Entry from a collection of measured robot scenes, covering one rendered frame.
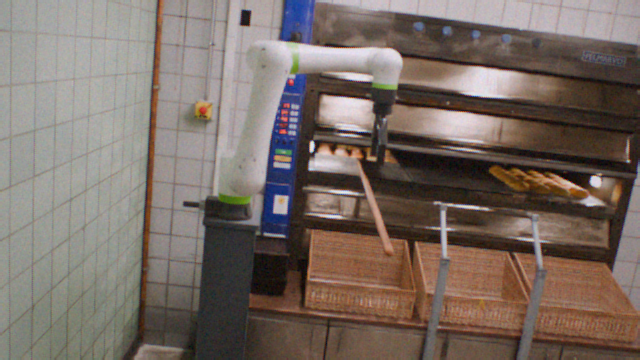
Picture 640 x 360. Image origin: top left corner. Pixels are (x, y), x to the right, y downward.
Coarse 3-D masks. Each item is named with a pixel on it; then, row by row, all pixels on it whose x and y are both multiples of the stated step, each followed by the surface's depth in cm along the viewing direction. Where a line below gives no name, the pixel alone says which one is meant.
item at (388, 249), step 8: (360, 168) 345; (368, 184) 304; (368, 192) 287; (368, 200) 276; (376, 208) 257; (376, 216) 245; (376, 224) 239; (384, 232) 223; (384, 240) 214; (384, 248) 208; (392, 248) 206
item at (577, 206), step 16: (320, 176) 332; (336, 176) 332; (352, 176) 334; (432, 192) 335; (448, 192) 335; (464, 192) 335; (480, 192) 336; (496, 192) 340; (560, 208) 338; (576, 208) 338; (592, 208) 338; (608, 208) 338
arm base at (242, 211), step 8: (184, 200) 218; (200, 200) 218; (208, 200) 216; (216, 200) 217; (200, 208) 217; (208, 208) 216; (216, 208) 217; (224, 208) 215; (232, 208) 215; (240, 208) 216; (248, 208) 219; (216, 216) 217; (224, 216) 215; (232, 216) 214; (240, 216) 215; (248, 216) 218
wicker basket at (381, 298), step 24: (312, 240) 326; (336, 240) 336; (312, 264) 335; (336, 264) 336; (360, 264) 336; (384, 264) 336; (408, 264) 318; (312, 288) 294; (336, 288) 295; (360, 288) 294; (384, 288) 295; (408, 288) 311; (360, 312) 297; (384, 312) 297; (408, 312) 298
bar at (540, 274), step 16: (320, 192) 296; (336, 192) 296; (352, 192) 297; (448, 208) 299; (464, 208) 299; (480, 208) 299; (544, 272) 283; (432, 304) 289; (432, 320) 288; (528, 320) 288; (432, 336) 289; (528, 336) 290; (432, 352) 291; (528, 352) 292
